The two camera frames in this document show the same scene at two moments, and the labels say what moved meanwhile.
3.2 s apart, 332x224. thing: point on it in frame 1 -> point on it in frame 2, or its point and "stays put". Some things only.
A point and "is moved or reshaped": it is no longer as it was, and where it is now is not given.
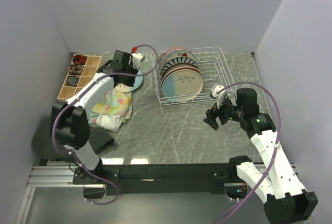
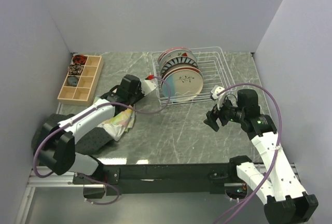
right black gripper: [211, 119] stays put
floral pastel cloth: [113, 102] is moved or reshaped
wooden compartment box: [88, 70] stays put
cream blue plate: [182, 85] stays put
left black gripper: [135, 70] -> [141, 95]
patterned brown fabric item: [75, 69] stays put
